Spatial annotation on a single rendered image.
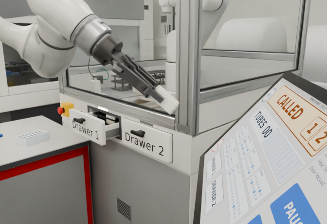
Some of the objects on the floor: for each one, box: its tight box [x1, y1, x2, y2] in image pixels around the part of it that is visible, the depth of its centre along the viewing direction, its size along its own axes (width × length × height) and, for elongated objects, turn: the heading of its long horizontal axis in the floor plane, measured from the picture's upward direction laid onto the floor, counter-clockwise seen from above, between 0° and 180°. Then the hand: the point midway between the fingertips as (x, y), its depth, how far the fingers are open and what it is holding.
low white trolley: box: [0, 116, 93, 224], centre depth 155 cm, size 58×62×76 cm
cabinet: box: [62, 117, 199, 224], centre depth 176 cm, size 95×103×80 cm
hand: (164, 99), depth 69 cm, fingers closed
